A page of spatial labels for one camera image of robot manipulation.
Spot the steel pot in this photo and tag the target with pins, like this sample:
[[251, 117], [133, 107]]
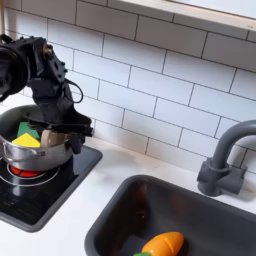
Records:
[[40, 156]]

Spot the black toy stove top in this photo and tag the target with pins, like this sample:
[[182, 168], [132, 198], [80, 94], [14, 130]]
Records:
[[76, 166]]

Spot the light wooden shelf ledge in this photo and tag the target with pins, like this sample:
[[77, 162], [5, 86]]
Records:
[[200, 11]]

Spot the dark grey sink basin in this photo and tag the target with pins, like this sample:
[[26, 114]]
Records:
[[200, 220]]

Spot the dark grey tap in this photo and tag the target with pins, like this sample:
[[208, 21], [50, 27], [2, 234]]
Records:
[[218, 173]]

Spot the green wooden cube block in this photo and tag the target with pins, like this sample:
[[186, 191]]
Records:
[[25, 128]]

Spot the yellow hexagonal wooden block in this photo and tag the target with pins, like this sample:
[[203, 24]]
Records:
[[26, 141]]

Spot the orange toy carrot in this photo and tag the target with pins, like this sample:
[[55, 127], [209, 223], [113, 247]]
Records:
[[165, 245]]

